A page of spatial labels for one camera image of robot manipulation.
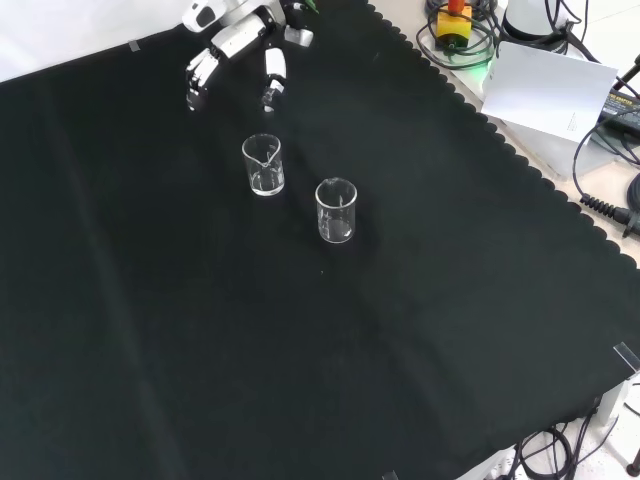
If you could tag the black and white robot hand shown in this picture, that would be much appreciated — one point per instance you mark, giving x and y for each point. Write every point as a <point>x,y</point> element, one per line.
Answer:
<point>237,37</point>

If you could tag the clear glass beaker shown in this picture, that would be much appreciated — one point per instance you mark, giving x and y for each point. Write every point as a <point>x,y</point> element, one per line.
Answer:
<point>265,185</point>
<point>336,232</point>

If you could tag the clear cloth clip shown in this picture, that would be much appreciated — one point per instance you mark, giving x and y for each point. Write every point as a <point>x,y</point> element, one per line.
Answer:
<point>390,475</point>
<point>134,46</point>
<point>627,356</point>

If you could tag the yellow stop button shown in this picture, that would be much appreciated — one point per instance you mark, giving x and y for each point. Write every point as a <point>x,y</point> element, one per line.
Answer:
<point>454,25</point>

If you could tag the black bench cloth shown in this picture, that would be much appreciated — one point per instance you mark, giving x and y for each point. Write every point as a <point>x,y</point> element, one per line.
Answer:
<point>250,325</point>

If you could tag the pale board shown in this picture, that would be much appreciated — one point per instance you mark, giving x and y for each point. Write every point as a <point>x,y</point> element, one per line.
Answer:
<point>545,90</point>

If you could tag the black power adapter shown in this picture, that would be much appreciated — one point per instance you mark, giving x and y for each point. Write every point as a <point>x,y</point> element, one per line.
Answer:
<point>620,102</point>

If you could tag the grey bench leg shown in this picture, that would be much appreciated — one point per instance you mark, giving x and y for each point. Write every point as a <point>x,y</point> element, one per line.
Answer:
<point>611,410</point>

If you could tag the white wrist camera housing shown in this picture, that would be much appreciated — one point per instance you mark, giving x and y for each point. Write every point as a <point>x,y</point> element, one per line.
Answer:
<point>200,16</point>

